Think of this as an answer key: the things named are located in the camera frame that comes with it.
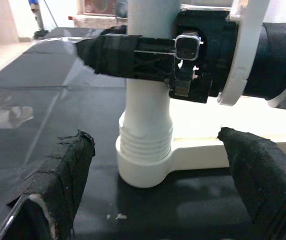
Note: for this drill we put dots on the white plastic table leg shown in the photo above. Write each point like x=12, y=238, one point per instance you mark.
x=148, y=105

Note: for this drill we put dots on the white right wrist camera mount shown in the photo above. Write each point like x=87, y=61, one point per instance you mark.
x=243, y=62

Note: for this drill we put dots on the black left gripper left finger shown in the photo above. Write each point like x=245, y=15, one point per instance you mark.
x=63, y=170

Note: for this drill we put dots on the beige cloth covered bench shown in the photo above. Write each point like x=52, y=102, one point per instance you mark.
x=95, y=22

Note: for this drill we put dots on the black table cloth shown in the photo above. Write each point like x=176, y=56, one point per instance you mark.
x=58, y=105

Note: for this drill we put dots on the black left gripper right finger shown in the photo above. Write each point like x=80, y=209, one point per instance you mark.
x=263, y=175

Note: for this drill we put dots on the small red plastic piece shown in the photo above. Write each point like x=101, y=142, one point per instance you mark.
x=70, y=18

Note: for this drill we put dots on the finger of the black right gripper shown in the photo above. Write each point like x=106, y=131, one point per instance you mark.
x=114, y=29
x=118, y=55

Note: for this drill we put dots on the black floor mop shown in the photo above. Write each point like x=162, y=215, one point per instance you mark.
x=41, y=33

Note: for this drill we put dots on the orange lid storage box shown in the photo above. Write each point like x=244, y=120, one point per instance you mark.
x=100, y=6

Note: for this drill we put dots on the white plastic children table top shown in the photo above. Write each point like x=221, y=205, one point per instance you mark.
x=208, y=152

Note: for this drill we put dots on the large clear tape patch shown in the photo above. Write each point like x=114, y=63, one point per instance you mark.
x=5, y=110

